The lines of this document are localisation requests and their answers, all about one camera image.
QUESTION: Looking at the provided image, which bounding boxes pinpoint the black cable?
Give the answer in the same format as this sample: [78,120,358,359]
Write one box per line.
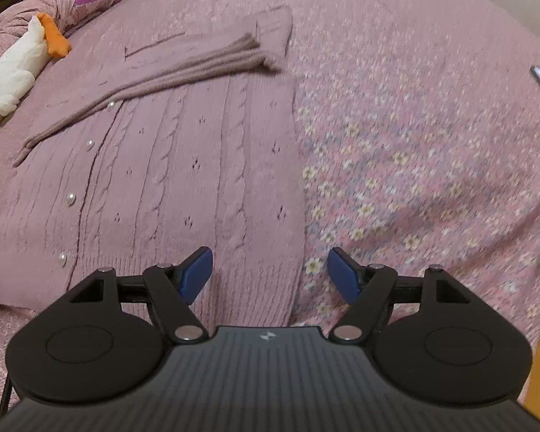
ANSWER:
[0,366,15,420]

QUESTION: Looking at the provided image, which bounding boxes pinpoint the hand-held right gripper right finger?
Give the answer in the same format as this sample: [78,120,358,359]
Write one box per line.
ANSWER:
[328,247,471,345]

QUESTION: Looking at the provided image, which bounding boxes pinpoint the pink floral bed sheet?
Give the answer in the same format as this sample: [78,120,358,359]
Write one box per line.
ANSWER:
[0,0,540,420]

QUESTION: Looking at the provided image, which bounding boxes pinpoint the white goose plush toy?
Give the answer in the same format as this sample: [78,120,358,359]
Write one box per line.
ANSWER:
[0,13,72,138]

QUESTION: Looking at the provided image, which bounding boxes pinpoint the pink rumpled quilt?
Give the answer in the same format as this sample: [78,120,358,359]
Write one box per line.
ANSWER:
[0,0,127,57]

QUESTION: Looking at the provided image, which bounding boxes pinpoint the pink cable-knit cardigan sweater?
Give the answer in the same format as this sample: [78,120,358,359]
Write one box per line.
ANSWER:
[0,5,309,325]

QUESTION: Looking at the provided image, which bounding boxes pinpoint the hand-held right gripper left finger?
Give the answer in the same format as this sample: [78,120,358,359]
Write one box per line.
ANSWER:
[67,247,213,345]

